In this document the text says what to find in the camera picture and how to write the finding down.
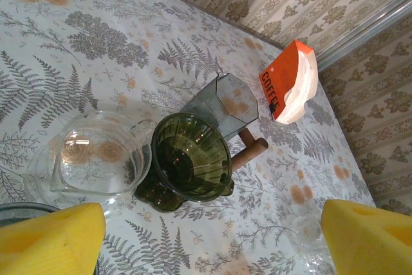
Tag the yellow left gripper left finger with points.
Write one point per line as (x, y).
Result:
(48, 246)

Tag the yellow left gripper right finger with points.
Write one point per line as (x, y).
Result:
(370, 246)

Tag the green glass coffee dripper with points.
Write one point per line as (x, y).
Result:
(193, 159)

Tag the orange coffee filter pack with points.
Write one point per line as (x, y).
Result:
(280, 81)

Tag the dark grey glass vessel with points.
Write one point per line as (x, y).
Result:
(19, 215)

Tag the floral patterned tablecloth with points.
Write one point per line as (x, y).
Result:
(48, 78)

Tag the aluminium frame post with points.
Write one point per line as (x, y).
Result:
(363, 30)

